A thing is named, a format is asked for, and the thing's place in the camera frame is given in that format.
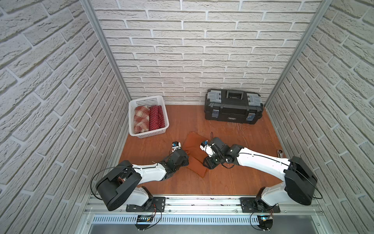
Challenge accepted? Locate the orange skirt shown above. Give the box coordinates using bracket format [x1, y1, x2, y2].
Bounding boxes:
[182, 132, 208, 178]

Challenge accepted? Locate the red polka dot skirt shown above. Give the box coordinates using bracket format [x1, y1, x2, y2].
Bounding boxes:
[149, 105, 165, 131]

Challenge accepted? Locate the white plastic basket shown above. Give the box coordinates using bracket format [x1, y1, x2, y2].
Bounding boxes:
[129, 96, 169, 138]

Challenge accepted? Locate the red plaid skirt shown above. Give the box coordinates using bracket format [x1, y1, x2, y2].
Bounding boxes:
[133, 106, 150, 134]

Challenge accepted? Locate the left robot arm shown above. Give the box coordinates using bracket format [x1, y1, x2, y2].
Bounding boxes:
[90, 148, 189, 212]

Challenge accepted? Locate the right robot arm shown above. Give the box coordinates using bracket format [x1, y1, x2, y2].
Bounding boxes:
[200, 137, 318, 212]

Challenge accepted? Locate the black plastic toolbox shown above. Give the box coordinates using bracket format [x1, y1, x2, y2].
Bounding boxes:
[204, 89, 264, 124]

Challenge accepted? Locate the left controller board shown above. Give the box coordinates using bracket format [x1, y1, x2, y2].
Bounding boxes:
[135, 214, 154, 231]

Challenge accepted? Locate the controller board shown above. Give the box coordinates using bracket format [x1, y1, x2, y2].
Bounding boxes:
[135, 214, 154, 231]
[257, 215, 273, 231]

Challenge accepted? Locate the right controller board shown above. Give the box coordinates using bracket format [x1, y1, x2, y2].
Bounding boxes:
[257, 215, 273, 231]

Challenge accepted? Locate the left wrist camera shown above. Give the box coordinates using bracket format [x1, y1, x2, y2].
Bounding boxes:
[171, 141, 181, 152]

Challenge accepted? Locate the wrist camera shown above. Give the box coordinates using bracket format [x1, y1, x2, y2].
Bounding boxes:
[200, 140, 214, 157]
[171, 141, 181, 152]

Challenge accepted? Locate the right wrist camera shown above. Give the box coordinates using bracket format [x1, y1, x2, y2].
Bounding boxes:
[200, 140, 214, 157]

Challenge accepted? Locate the aluminium mounting rail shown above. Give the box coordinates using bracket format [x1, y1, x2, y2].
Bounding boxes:
[83, 195, 324, 215]

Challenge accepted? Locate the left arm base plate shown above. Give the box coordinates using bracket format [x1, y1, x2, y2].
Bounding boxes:
[126, 197, 166, 213]

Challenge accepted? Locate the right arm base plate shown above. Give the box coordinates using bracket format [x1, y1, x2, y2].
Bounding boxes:
[239, 198, 281, 213]

